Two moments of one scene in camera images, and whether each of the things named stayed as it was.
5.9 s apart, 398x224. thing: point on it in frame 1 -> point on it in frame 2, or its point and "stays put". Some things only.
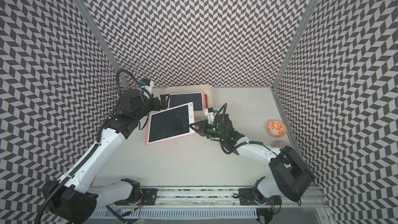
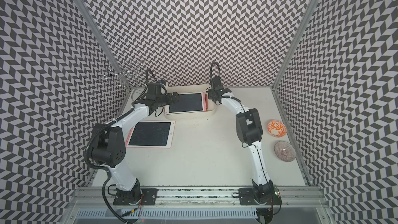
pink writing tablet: (170, 123) -> (157, 134)
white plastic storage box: (207, 88) stays put
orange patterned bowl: (276, 128) stays put
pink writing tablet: (198, 99) stays put
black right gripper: (205, 125) -> (211, 94)
